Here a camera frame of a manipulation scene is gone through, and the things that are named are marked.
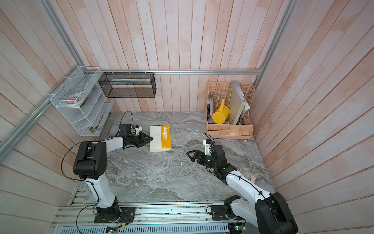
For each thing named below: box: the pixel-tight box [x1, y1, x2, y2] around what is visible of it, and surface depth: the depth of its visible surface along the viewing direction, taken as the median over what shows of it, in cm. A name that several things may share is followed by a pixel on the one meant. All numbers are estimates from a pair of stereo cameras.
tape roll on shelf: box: [64, 93, 86, 107], surface depth 75 cm
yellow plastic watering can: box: [212, 98, 231, 125], surface depth 100 cm
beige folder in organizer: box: [228, 80, 251, 125], surface depth 96 cm
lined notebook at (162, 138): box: [149, 125, 173, 153], surface depth 101 cm
